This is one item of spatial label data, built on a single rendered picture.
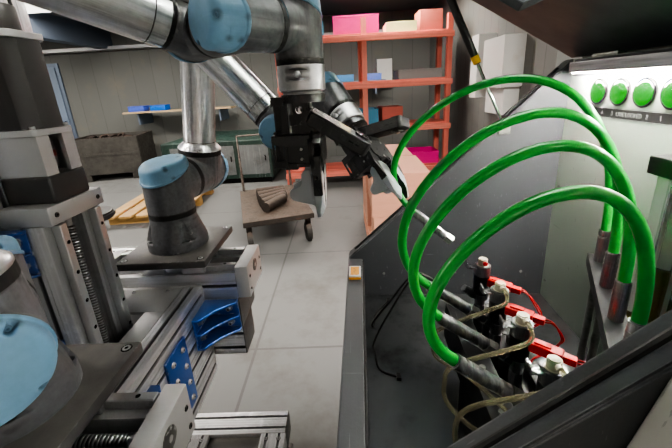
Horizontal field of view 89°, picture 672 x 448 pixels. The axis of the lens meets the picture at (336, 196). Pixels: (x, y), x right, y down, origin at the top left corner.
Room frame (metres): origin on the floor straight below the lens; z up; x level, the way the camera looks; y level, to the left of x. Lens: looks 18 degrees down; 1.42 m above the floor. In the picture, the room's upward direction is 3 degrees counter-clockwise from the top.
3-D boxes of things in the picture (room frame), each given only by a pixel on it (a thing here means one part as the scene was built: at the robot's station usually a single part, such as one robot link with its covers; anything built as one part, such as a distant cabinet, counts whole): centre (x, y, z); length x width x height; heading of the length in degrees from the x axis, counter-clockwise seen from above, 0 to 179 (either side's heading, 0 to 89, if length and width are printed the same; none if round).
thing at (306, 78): (0.58, 0.04, 1.43); 0.08 x 0.08 x 0.05
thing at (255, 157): (6.28, 1.84, 0.35); 1.76 x 1.65 x 0.70; 88
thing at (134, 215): (4.43, 2.27, 0.07); 1.40 x 0.96 x 0.13; 0
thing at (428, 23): (5.16, -0.44, 1.17); 2.48 x 0.66 x 2.33; 88
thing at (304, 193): (0.57, 0.05, 1.24); 0.06 x 0.03 x 0.09; 85
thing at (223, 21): (0.52, 0.13, 1.51); 0.11 x 0.11 x 0.08; 45
